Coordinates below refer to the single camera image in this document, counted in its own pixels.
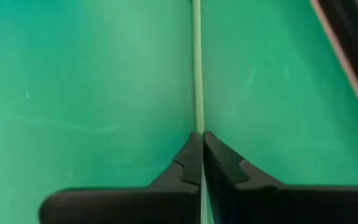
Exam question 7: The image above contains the crimson artificial tulip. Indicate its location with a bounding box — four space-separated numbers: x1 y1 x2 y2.
192 0 206 135

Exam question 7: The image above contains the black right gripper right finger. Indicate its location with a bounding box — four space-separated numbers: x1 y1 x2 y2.
203 131 358 224

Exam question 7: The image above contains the green table mat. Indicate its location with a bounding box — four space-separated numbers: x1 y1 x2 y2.
0 0 358 224

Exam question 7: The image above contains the black aluminium table frame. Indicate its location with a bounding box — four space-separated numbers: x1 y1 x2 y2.
317 0 358 125

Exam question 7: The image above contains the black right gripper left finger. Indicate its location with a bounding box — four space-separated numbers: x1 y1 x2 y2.
39 132 203 224

